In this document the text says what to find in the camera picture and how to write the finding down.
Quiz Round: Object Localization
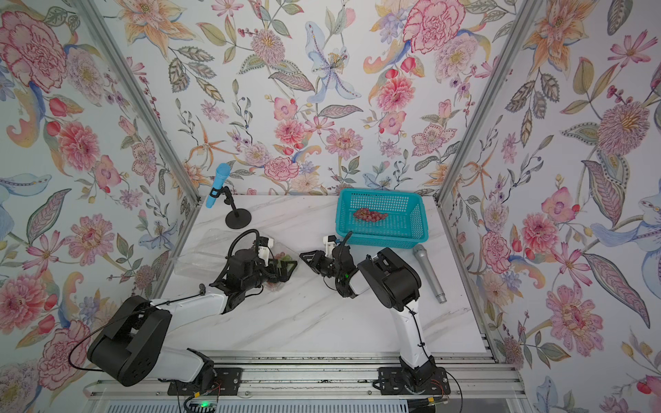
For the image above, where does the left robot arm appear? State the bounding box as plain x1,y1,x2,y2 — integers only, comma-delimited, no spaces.
87,229,298,392

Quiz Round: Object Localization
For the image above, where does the grey microphone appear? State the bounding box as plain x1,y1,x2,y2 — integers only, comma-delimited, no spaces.
412,244,447,304

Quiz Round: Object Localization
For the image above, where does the left aluminium frame post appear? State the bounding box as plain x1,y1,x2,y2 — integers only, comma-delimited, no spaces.
71,0,201,205

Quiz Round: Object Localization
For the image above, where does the clear clamshell container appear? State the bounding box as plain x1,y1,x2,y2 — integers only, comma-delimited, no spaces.
264,244,299,292
174,229,239,283

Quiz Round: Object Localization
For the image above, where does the teal plastic mesh basket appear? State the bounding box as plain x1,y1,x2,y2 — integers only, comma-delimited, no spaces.
335,189,429,249

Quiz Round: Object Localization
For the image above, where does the aluminium frame post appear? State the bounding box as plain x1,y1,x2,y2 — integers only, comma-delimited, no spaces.
71,0,201,205
434,0,543,205

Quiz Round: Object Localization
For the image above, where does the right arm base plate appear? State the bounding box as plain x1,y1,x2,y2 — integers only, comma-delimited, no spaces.
372,368,452,397

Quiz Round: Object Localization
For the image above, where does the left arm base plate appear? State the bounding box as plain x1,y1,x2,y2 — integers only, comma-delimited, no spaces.
167,368,244,397

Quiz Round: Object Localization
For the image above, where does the red grape bunch back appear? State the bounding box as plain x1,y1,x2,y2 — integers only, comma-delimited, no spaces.
353,208,388,223

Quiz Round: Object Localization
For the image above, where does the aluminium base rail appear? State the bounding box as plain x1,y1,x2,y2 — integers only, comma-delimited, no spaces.
82,353,528,401

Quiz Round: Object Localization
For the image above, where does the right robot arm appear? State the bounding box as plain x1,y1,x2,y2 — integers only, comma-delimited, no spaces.
299,232,441,394

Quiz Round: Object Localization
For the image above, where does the black microphone stand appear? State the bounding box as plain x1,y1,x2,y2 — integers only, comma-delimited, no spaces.
206,187,252,230

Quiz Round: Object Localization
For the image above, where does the right aluminium frame post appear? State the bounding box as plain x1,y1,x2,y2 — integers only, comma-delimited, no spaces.
434,0,543,205

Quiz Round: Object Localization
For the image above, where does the blue microphone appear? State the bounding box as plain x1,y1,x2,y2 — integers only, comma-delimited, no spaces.
206,163,232,208

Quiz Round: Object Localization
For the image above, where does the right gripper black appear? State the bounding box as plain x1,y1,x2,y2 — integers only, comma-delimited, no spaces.
301,251,346,283

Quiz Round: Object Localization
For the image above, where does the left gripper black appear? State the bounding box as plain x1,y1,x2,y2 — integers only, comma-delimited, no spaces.
241,258,298,293

